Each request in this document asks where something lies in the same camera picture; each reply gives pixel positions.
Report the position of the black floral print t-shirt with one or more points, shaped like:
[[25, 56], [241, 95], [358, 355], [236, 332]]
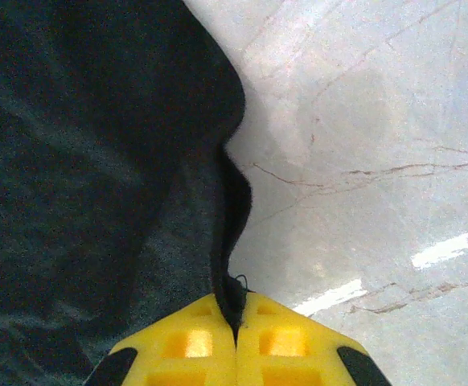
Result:
[[97, 161]]

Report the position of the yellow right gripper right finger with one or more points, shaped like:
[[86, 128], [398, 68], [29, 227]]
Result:
[[290, 370]]

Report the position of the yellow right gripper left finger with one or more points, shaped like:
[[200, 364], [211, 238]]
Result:
[[185, 370]]

